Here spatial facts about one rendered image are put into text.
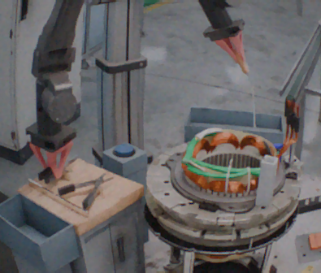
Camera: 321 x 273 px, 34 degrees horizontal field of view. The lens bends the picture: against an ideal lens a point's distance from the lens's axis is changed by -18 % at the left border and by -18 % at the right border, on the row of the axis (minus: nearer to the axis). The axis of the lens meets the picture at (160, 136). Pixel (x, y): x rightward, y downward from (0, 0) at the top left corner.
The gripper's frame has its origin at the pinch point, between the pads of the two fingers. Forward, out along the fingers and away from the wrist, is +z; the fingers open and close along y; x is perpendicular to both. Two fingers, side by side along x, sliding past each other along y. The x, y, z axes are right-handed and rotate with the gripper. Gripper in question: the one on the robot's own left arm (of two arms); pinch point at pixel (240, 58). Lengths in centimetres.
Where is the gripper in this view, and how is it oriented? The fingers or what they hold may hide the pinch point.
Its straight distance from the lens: 137.4
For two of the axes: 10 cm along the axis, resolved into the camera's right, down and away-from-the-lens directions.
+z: 4.0, 8.5, 3.3
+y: 8.7, -2.3, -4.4
